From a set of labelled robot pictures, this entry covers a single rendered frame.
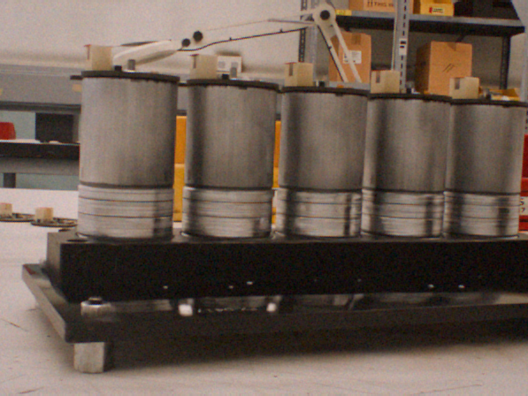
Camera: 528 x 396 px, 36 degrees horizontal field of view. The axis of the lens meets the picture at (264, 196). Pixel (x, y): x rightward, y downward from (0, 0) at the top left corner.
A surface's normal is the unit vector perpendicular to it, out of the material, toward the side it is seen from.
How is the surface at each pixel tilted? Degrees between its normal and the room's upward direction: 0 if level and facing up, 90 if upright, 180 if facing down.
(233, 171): 90
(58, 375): 0
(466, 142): 90
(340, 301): 0
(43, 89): 90
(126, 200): 90
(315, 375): 0
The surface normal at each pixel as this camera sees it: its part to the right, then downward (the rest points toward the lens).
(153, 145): 0.65, 0.08
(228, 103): 0.01, 0.07
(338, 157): 0.27, 0.08
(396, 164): -0.33, 0.05
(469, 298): 0.04, -1.00
